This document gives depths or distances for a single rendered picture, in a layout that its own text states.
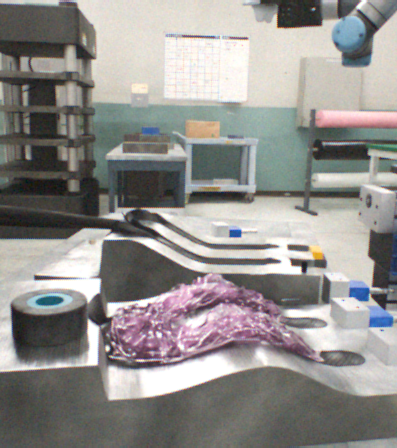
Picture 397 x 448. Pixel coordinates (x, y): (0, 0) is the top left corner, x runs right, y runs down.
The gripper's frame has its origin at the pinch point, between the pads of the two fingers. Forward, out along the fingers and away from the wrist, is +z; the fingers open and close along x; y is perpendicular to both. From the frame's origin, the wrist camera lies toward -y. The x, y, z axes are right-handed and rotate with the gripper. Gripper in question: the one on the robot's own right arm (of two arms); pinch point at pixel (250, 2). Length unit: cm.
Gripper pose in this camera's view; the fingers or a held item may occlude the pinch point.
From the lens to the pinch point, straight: 153.4
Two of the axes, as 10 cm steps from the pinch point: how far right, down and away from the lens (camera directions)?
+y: 0.3, 9.5, 3.2
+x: 4.2, -3.1, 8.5
